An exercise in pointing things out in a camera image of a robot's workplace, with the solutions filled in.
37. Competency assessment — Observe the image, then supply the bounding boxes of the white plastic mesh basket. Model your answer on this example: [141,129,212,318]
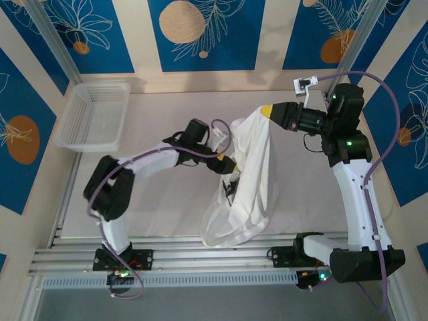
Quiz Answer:
[54,81,131,153]

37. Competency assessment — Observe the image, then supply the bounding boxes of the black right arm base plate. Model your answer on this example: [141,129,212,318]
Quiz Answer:
[270,245,334,268]

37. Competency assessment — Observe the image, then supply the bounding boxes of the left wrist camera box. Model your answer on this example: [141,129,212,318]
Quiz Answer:
[210,128,231,150]

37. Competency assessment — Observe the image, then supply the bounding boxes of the black controller board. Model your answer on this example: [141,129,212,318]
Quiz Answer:
[296,270,332,290]
[106,271,134,287]

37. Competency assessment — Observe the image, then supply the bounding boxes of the black right controller board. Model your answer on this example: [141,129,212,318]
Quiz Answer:
[296,270,332,290]

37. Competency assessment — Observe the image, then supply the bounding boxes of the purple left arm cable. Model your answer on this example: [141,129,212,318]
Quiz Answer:
[86,118,233,300]

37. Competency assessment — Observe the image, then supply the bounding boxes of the white t-shirt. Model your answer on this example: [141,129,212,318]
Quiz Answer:
[201,106,282,249]

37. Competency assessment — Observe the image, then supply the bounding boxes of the aluminium corner post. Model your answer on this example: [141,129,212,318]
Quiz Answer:
[326,0,384,100]
[25,0,83,86]

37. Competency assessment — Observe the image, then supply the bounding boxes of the aluminium mounting rail frame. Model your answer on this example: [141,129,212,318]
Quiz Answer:
[28,235,397,277]

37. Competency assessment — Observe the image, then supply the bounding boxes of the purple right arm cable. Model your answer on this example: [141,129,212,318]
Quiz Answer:
[316,71,401,314]

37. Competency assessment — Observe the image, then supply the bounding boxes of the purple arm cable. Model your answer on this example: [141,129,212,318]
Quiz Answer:
[316,71,401,314]
[86,118,233,300]

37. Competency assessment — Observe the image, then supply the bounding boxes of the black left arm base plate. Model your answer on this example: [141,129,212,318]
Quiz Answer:
[92,249,154,272]

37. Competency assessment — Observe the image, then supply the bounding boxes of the aluminium frame leg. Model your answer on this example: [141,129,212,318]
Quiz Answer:
[379,280,407,321]
[15,276,46,321]

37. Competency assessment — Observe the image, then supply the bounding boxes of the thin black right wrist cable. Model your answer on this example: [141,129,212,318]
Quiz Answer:
[302,131,324,154]

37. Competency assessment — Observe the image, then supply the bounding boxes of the black left controller board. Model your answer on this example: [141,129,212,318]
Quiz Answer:
[106,271,134,287]

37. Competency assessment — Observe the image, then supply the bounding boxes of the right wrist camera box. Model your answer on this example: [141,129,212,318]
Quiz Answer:
[293,76,319,105]

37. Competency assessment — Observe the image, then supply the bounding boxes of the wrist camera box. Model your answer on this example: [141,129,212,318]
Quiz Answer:
[210,128,231,150]
[293,76,319,105]

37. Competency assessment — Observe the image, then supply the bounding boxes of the grey slotted cable duct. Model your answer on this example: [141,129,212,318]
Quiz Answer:
[41,272,298,290]

